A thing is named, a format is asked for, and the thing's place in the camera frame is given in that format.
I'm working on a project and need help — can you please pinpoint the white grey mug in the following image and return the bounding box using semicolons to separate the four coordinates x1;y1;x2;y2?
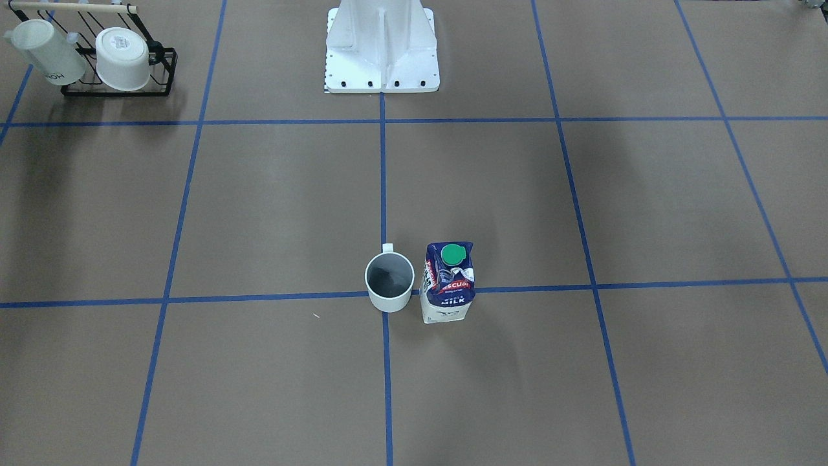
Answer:
364;243;416;313

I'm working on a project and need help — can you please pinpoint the white mug on rack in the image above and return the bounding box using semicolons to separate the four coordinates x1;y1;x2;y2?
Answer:
94;27;151;92

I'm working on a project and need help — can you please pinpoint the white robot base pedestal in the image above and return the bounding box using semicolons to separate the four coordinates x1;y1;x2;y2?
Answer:
323;1;441;94

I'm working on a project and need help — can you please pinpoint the blue white milk carton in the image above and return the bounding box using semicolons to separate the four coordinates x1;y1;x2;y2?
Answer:
419;241;475;324

